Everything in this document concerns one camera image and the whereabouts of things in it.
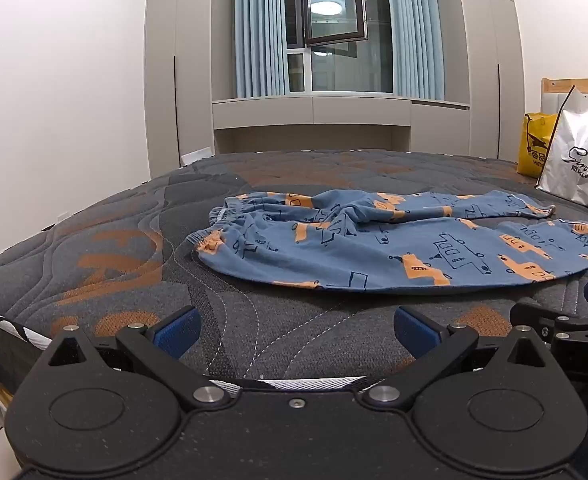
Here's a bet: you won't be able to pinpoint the yellow shopping bag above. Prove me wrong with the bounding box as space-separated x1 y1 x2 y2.
517 112 559 178

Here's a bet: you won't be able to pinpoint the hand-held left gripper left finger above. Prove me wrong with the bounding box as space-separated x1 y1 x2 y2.
39 305 235 411

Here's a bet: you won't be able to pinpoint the wooden padded headboard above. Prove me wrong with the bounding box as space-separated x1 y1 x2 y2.
540 77 588 117

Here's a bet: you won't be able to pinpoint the white shopping bag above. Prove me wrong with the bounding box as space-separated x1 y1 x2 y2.
534 85 588 213

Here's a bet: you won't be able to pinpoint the open brown window sash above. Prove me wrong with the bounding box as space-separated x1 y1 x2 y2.
301 0 369 49

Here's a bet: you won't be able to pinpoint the blue pants with orange print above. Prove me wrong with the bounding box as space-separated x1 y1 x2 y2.
188 189 588 293

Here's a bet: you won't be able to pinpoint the beige window bench cabinet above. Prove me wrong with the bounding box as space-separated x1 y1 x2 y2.
211 92 472 154

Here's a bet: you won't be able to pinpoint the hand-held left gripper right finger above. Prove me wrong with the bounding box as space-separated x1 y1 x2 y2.
356 305 557 411

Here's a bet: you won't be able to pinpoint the beige wardrobe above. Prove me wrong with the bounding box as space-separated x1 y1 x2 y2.
144 0 215 182
454 0 528 164

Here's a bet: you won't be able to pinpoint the window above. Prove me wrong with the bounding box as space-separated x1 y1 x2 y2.
283 0 395 94

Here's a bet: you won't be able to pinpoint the grey and orange quilted mattress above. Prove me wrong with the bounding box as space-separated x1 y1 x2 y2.
0 149 588 461

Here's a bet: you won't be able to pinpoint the light blue curtain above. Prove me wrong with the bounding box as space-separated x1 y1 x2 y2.
384 0 446 102
231 0 291 99

